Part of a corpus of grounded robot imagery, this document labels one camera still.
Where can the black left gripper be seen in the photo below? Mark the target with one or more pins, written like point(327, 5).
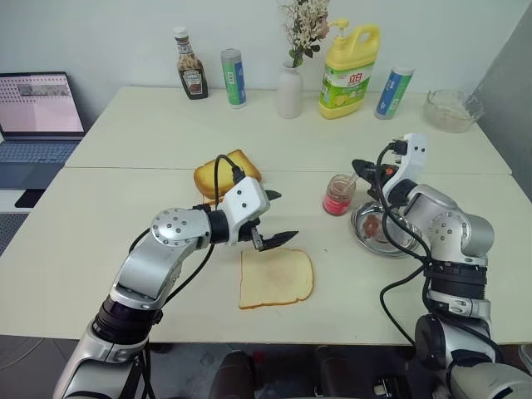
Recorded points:
point(254, 232)

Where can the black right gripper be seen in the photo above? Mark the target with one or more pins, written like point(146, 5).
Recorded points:
point(384, 174)

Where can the clear plastic spoon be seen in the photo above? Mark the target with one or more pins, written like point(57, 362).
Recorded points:
point(352, 180)

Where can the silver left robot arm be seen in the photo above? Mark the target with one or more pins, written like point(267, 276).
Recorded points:
point(141, 270)

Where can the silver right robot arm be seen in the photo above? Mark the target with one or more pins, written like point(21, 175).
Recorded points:
point(453, 232)

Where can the glass jam jar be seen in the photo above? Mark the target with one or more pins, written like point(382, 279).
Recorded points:
point(338, 199)

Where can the red jam blob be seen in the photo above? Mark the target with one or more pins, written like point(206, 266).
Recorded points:
point(370, 226)

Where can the white bread slice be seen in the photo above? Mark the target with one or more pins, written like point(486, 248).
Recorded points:
point(276, 278)

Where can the toasted bread slice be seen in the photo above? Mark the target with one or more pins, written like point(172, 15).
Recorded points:
point(226, 170)

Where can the round metal dish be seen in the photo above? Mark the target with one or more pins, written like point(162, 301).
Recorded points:
point(374, 245)

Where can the blue and white canister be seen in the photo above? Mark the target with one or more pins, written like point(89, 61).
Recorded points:
point(392, 93)

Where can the yellow detergent pump bottle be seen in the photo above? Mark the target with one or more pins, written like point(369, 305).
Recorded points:
point(347, 79)

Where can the clear glass bowl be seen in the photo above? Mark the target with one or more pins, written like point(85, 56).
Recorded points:
point(451, 112)

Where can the white ceramic vase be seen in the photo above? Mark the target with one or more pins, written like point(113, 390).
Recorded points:
point(290, 93)

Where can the green and blue canister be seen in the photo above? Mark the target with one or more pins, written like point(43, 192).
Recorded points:
point(234, 81)

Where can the dried flower bouquet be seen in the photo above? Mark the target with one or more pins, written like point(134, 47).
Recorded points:
point(305, 29)

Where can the ketchup bottle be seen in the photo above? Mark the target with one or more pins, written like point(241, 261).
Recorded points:
point(192, 70)

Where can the grey laptop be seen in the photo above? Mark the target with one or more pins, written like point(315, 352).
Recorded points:
point(37, 124)

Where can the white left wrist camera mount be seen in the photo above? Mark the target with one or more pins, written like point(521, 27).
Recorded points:
point(245, 201)

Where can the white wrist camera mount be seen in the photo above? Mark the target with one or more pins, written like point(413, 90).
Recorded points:
point(411, 162)
point(245, 201)

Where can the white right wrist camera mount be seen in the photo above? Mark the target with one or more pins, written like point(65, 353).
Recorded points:
point(411, 162)

